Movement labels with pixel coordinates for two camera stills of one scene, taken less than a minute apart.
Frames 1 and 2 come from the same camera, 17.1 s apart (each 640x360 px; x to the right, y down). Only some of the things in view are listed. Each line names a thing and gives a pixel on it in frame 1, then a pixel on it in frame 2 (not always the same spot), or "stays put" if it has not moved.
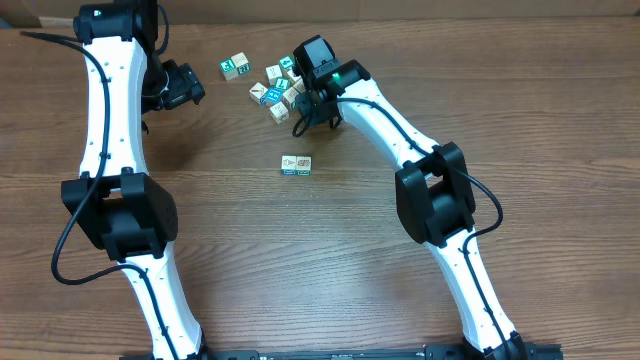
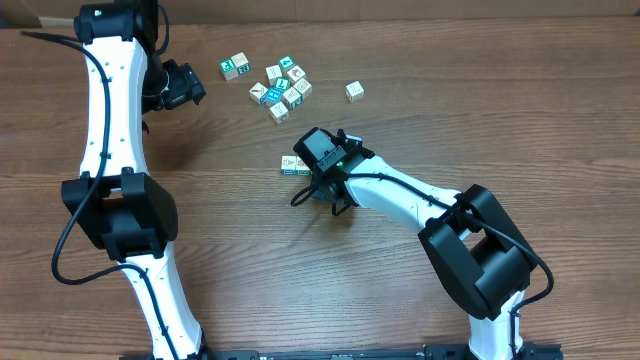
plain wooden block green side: (241, 63) stays put
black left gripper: (186, 85) stays put
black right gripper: (314, 116) -> (319, 178)
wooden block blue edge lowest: (288, 165) stays put
